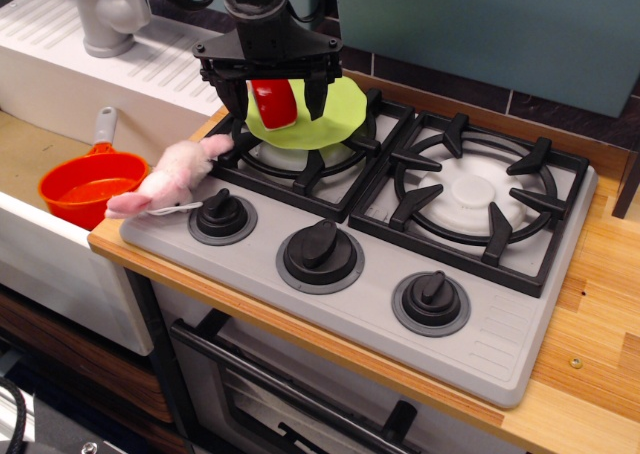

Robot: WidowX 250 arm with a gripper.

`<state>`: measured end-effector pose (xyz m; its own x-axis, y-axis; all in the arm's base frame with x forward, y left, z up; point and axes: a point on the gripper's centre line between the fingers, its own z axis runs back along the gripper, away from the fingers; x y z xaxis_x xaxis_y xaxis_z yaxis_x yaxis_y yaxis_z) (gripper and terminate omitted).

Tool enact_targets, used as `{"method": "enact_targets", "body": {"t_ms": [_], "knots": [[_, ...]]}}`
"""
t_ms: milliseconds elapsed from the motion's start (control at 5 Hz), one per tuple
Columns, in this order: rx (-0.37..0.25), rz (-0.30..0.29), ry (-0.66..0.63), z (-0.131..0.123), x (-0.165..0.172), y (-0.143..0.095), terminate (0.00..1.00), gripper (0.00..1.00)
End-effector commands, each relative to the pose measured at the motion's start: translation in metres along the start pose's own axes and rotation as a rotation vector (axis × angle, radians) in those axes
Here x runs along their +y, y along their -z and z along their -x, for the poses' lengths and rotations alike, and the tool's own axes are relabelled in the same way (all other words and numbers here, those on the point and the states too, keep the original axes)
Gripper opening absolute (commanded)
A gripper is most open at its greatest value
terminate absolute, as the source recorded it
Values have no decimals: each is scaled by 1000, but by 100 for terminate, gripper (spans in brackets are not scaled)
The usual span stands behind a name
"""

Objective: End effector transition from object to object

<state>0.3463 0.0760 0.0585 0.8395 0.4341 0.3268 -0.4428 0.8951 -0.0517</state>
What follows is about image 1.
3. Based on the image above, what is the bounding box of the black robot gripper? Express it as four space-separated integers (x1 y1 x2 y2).
193 9 342 121

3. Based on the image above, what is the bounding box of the red toy pepper slice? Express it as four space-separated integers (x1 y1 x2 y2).
249 79 298 131

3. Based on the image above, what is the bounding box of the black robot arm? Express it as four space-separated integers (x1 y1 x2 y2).
193 0 342 120

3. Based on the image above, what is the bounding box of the green round cloth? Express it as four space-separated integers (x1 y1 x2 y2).
245 77 368 150

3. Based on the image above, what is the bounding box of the left black burner grate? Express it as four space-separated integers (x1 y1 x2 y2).
206 89 415 222

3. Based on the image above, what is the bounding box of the black burner grate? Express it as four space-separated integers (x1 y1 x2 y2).
206 89 415 222
349 112 598 298

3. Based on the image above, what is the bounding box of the pink plush toy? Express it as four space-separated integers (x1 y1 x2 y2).
105 134 234 219

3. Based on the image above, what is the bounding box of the left black stove knob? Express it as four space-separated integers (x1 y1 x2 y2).
188 188 258 246

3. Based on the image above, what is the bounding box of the black stove knob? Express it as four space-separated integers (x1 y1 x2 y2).
391 271 471 338
276 219 365 295
188 188 258 246

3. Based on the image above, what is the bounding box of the middle black stove knob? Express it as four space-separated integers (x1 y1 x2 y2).
276 219 365 295

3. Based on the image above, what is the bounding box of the grey toy faucet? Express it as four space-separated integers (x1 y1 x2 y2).
76 0 151 58

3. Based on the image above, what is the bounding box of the grey toy stove top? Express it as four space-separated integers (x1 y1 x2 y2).
119 87 599 409

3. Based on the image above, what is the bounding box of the orange toy saucepan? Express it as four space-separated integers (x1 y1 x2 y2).
38 107 149 230

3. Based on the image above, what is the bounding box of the white toy sink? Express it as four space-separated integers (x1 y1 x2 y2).
1 0 220 356

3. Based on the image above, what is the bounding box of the right black burner grate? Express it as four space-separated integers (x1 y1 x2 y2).
349 112 598 298

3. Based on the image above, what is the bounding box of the right black stove knob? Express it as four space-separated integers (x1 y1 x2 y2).
391 271 471 338

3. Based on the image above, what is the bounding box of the toy oven door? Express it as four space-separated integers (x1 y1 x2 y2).
168 309 515 453

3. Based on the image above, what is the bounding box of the black oven door handle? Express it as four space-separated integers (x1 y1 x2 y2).
170 320 411 454

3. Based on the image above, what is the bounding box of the black cable lower left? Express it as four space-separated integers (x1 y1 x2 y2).
0 375 27 454

